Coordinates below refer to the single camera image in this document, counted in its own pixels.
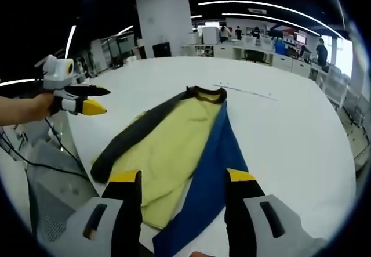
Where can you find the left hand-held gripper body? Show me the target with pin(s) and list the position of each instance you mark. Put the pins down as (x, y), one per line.
(58, 74)

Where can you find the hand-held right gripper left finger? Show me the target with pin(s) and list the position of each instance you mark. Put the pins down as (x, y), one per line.
(95, 239)

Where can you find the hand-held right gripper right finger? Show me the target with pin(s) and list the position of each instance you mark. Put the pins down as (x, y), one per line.
(255, 239)

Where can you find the yellow blue black garment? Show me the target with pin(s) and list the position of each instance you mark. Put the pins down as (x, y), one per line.
(174, 141)

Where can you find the thin grey template line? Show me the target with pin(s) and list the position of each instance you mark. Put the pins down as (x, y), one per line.
(246, 92)

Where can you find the person's left hand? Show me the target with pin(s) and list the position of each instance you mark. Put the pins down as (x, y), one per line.
(42, 106)

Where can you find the person's right hand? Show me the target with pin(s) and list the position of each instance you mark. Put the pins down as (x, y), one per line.
(203, 254)

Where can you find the short ceiling light strip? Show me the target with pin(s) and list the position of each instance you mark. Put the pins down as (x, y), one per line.
(196, 16)
(71, 41)
(126, 30)
(17, 82)

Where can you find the grey mesh computer case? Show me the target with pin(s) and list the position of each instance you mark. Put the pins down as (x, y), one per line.
(58, 187)

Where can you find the black cabinet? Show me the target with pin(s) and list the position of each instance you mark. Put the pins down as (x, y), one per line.
(161, 50)

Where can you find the white square pillar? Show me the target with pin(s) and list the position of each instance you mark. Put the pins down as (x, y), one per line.
(162, 16)

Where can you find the white box cabinet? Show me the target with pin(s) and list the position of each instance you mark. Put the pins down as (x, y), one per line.
(210, 35)

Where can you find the long ceiling light strip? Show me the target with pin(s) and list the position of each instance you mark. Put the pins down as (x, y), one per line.
(220, 2)
(240, 14)

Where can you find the black office chair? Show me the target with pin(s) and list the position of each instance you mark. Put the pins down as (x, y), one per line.
(255, 56)

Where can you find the white mesh chair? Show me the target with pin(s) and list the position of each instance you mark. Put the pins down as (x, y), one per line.
(336, 86)

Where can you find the row of white desks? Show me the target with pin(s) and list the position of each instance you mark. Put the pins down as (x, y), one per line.
(287, 62)

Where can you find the ceiling air vent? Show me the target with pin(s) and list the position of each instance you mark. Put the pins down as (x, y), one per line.
(257, 10)

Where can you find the blue container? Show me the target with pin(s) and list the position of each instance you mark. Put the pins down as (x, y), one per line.
(280, 47)

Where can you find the pink lit monitor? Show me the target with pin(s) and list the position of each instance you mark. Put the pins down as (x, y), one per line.
(301, 38)

